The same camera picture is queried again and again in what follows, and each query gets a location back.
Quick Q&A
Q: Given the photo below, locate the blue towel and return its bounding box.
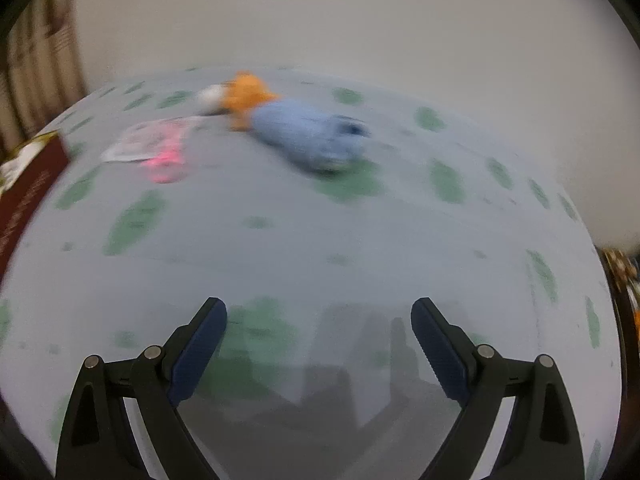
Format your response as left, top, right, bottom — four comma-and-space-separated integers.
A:
250, 100, 373, 173

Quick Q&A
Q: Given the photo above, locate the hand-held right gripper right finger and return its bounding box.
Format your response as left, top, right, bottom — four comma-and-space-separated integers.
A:
411, 297, 586, 480

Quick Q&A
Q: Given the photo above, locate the cloud print tablecloth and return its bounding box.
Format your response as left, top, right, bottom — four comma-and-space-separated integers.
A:
0, 65, 626, 480

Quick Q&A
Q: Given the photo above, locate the dark cabinet with clutter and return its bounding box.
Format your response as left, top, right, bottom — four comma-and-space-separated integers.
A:
597, 247, 640, 361

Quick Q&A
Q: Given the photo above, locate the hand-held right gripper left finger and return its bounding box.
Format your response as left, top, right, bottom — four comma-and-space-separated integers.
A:
55, 297, 228, 480

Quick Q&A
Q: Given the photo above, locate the beige patterned curtain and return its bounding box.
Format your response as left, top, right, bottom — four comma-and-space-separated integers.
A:
0, 0, 88, 156

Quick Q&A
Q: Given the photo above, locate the clear packet with pink ribbon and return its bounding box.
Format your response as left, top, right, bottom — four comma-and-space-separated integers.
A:
100, 116, 203, 184

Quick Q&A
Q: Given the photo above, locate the orange plush bear toy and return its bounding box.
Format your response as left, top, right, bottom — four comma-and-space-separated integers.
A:
220, 72, 281, 131

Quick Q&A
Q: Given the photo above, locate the red tin box gold interior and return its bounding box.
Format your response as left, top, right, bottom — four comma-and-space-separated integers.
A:
0, 130, 71, 281

